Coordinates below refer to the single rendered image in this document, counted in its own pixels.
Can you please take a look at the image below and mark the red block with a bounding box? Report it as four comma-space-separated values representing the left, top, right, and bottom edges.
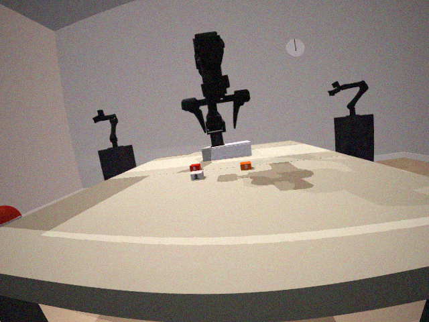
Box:
190, 164, 201, 172

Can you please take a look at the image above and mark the orange block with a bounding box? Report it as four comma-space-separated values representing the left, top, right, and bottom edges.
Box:
240, 161, 252, 170

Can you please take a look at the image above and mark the pale pink block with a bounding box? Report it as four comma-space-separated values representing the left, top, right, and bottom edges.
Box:
190, 170, 204, 180

